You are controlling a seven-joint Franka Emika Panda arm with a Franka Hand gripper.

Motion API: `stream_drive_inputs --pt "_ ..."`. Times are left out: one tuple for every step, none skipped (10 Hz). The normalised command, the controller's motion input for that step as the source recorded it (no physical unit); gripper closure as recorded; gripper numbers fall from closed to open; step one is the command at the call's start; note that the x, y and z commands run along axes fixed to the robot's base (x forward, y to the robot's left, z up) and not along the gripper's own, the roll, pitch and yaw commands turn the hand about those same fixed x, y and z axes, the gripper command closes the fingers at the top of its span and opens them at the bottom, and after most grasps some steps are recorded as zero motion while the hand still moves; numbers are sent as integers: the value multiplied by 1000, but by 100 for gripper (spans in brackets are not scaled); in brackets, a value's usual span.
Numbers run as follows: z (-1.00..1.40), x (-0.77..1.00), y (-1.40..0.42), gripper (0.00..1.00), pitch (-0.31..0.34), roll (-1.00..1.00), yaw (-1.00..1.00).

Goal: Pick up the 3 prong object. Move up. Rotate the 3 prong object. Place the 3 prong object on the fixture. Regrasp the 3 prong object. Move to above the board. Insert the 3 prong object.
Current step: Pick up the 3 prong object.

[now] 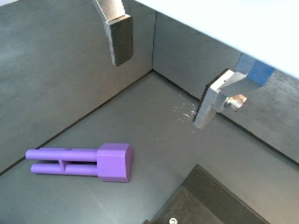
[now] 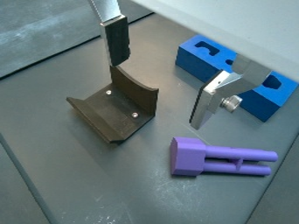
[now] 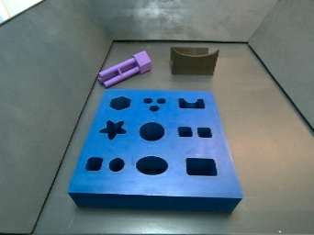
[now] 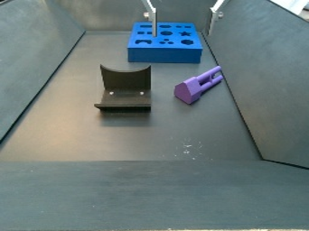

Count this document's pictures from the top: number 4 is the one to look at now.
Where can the purple three-prong object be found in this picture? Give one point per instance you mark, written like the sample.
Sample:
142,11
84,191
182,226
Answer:
191,88

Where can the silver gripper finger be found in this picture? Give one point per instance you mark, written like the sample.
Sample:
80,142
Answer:
214,13
150,14

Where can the black curved fixture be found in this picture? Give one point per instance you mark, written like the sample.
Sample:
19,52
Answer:
127,90

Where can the blue foam shape-hole block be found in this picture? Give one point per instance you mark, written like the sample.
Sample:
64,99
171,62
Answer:
175,45

